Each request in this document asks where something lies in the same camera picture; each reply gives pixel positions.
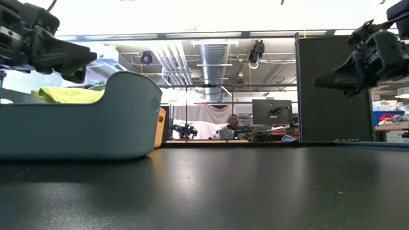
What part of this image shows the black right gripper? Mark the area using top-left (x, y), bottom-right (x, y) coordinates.
top-left (313, 19), bottom-right (409, 98)

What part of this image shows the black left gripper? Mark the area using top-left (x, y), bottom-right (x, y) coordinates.
top-left (0, 0), bottom-right (98, 84)

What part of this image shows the lime green microfiber towel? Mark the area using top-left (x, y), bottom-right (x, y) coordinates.
top-left (30, 86), bottom-right (105, 104)

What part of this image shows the white cloth pile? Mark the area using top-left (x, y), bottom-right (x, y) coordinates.
top-left (372, 100), bottom-right (400, 112)

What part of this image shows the blue storage bin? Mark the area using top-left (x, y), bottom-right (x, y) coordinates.
top-left (373, 110), bottom-right (406, 127)

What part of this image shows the white ceiling lamp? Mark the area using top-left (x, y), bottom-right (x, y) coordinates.
top-left (394, 86), bottom-right (409, 100)

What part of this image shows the black partition panel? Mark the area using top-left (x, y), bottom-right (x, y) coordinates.
top-left (293, 31), bottom-right (375, 143)

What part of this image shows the mixed cloth pile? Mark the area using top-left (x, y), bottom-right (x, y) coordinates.
top-left (378, 113), bottom-right (409, 126)

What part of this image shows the wooden shelf board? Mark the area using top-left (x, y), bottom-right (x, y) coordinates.
top-left (374, 123), bottom-right (409, 133)

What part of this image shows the teal plastic basket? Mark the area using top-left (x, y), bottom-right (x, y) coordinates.
top-left (0, 70), bottom-right (163, 160)

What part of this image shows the black computer monitor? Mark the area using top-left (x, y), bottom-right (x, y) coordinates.
top-left (251, 98), bottom-right (293, 128)

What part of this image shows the black hanging ceiling device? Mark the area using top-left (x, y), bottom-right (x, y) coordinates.
top-left (248, 39), bottom-right (266, 70)

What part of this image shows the orange plastic basket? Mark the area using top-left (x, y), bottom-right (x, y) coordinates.
top-left (153, 107), bottom-right (167, 149)

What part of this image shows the small black background robot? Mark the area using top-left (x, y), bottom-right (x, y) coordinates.
top-left (171, 123), bottom-right (199, 140)

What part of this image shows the person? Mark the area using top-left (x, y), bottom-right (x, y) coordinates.
top-left (214, 113), bottom-right (245, 141)

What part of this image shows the white hanging sheet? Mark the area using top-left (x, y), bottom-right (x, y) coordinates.
top-left (172, 103), bottom-right (239, 141)

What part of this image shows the round black ceiling camera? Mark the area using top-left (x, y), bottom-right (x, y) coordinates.
top-left (139, 50), bottom-right (154, 66)

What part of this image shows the black horizontal rail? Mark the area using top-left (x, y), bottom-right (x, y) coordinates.
top-left (158, 82), bottom-right (298, 89)

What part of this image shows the grey overhead frame beam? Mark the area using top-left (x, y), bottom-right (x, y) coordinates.
top-left (56, 29), bottom-right (354, 43)

